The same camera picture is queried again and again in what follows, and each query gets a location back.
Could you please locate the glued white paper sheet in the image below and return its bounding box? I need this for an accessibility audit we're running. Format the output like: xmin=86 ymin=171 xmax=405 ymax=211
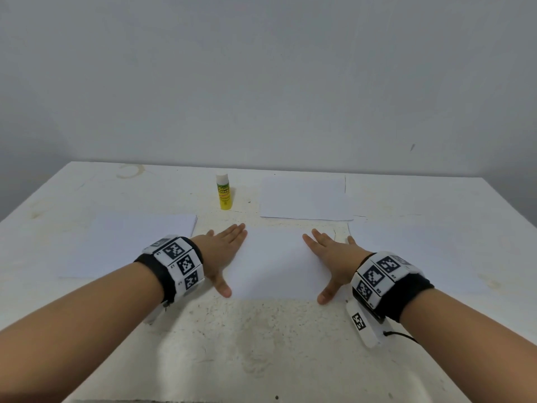
xmin=208 ymin=226 xmax=355 ymax=304
xmin=259 ymin=174 xmax=354 ymax=222

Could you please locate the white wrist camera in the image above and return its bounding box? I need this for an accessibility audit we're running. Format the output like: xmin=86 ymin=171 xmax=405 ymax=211
xmin=143 ymin=299 xmax=169 ymax=326
xmin=345 ymin=298 xmax=384 ymax=350

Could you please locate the yellow glue stick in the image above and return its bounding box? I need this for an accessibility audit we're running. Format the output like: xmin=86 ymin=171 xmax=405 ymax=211
xmin=215 ymin=171 xmax=234 ymax=210

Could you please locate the black cable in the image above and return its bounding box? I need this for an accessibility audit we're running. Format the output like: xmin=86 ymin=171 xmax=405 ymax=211
xmin=381 ymin=328 xmax=420 ymax=346

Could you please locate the person's left forearm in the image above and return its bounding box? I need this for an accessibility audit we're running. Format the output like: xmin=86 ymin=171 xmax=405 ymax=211
xmin=0 ymin=264 xmax=166 ymax=403

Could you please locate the person's left hand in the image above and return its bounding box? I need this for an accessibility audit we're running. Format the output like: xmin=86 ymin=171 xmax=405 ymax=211
xmin=191 ymin=223 xmax=249 ymax=299

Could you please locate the black marker wristband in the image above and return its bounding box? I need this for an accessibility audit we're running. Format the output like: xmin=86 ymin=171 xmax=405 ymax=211
xmin=134 ymin=235 xmax=206 ymax=306
xmin=350 ymin=251 xmax=436 ymax=325

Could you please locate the stack of white paper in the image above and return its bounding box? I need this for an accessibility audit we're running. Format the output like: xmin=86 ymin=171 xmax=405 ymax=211
xmin=54 ymin=211 xmax=199 ymax=280
xmin=351 ymin=219 xmax=498 ymax=296

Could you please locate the person's right forearm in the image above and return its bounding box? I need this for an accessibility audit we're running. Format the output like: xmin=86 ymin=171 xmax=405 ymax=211
xmin=400 ymin=287 xmax=537 ymax=403

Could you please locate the person's right hand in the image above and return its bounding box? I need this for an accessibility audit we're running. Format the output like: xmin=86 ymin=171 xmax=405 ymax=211
xmin=302 ymin=229 xmax=375 ymax=306

